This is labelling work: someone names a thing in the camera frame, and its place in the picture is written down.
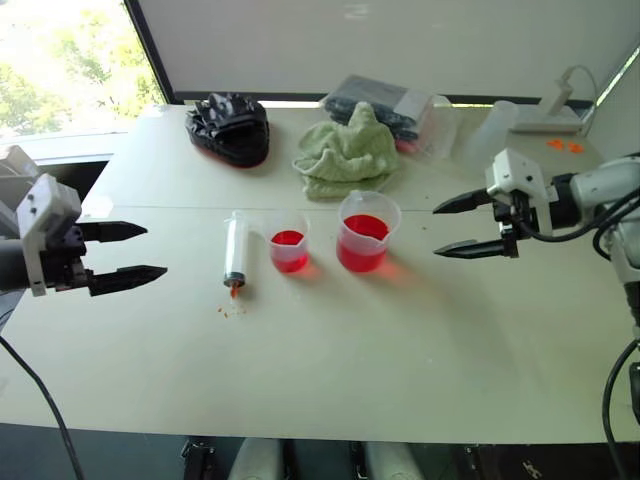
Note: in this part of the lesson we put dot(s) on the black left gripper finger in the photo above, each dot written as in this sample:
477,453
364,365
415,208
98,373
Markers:
130,277
115,231

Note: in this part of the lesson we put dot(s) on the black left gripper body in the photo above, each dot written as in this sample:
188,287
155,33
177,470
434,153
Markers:
62,260

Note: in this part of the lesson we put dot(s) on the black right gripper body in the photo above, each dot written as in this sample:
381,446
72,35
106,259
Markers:
515,215

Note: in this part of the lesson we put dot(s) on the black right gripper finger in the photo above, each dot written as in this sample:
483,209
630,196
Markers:
465,201
470,249

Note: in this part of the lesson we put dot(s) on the clear plastic syringe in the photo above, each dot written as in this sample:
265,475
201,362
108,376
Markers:
235,245

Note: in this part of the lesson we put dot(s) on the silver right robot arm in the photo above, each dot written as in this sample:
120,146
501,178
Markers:
600,185

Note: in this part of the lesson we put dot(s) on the empty translucent plastic cup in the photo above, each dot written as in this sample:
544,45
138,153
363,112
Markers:
492,132

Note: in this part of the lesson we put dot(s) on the large beaker with red liquid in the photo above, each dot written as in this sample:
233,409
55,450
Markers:
362,240

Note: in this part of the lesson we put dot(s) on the small beaker with red liquid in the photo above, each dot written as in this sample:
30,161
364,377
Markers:
289,250

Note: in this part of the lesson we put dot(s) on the small orange pieces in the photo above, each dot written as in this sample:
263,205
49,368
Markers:
556,144

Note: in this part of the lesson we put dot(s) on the grey object beside table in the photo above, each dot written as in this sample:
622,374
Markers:
15,175

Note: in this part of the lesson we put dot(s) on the light green towel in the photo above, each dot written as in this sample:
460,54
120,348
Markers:
350,155

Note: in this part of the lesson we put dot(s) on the clear bag with dark contents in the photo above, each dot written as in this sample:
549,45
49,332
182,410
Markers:
380,100

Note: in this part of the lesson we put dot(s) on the crumpled black plastic bag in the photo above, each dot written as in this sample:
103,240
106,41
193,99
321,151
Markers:
230,130

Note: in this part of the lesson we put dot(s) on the grey rounded shape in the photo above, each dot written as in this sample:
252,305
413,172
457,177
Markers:
392,462
257,462

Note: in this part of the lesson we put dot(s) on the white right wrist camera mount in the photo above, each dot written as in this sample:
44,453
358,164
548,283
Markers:
515,172

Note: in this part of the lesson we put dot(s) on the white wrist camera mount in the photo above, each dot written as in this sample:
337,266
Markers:
515,172
42,200

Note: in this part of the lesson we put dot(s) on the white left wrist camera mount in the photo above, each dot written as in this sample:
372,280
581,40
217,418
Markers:
42,200

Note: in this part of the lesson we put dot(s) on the black window frame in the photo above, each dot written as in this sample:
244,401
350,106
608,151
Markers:
150,50

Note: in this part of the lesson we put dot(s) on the black metal bracket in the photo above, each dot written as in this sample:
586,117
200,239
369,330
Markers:
197,462

